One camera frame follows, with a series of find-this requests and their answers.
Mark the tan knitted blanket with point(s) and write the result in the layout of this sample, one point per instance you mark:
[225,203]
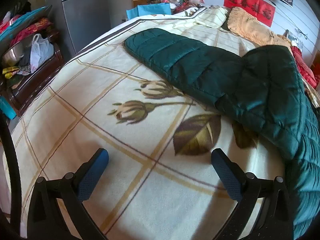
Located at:
[250,27]

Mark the metal basin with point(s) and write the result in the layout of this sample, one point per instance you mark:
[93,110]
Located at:
[15,53]

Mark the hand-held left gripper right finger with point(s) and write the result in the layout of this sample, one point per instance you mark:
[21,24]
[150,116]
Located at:
[223,167]

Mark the cream floral blanket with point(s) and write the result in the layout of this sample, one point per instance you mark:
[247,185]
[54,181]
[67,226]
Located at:
[100,130]

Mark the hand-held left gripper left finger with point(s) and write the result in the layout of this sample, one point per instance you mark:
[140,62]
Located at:
[96,166]

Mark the red patterned cloth pile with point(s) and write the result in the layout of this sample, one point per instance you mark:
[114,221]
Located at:
[32,28]

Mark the white plastic bag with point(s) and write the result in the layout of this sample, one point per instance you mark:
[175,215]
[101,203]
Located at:
[40,51]

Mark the wooden side cabinet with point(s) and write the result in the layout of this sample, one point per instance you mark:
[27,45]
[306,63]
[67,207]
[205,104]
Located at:
[32,82]

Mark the red fringed pillow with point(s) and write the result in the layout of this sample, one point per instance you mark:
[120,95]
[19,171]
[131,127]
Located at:
[305,67]

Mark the yellow checked sheet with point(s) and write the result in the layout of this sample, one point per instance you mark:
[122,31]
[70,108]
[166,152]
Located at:
[212,17]

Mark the red wall banner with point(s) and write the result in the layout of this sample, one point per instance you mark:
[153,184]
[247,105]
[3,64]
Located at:
[250,5]

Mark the teal bottle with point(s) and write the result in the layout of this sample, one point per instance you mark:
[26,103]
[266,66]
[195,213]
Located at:
[7,108]

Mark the dark green down jacket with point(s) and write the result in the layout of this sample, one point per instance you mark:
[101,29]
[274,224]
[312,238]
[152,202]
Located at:
[225,75]

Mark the blue box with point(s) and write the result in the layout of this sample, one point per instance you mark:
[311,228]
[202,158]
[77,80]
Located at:
[150,10]

